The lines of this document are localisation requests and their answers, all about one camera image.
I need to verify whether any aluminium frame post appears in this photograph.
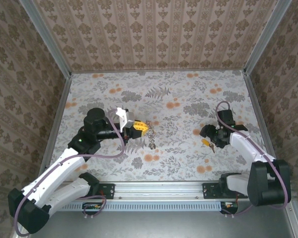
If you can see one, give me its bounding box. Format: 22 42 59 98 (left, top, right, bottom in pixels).
18 0 73 78
243 0 293 75

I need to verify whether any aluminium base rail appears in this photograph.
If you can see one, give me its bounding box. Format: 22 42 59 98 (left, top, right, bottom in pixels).
54 181 293 202

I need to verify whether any small electronics module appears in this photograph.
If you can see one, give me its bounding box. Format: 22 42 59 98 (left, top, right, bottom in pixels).
83 202 102 215
221 201 239 215

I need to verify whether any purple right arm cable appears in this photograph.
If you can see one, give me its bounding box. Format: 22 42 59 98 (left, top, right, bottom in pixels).
215 100 290 209

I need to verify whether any aluminium table side rail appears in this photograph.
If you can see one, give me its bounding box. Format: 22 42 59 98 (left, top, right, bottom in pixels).
37 74 73 183
243 71 276 159

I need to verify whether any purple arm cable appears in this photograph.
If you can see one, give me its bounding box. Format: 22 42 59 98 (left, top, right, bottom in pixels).
14 109 127 236
215 100 290 209

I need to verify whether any silver keyring chain with keys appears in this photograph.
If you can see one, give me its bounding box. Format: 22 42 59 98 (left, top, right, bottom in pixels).
146 119 157 149

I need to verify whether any grey metal panel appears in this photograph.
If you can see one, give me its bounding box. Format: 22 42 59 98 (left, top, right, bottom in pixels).
27 200 298 238

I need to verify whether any grey slotted cable duct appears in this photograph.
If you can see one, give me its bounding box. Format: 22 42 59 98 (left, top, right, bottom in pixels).
59 200 224 212

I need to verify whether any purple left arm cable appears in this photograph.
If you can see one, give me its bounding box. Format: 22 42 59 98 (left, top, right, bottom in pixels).
14 109 127 236

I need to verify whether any short purple base cable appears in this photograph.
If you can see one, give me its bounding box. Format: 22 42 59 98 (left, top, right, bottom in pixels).
82 194 107 219
221 203 253 219

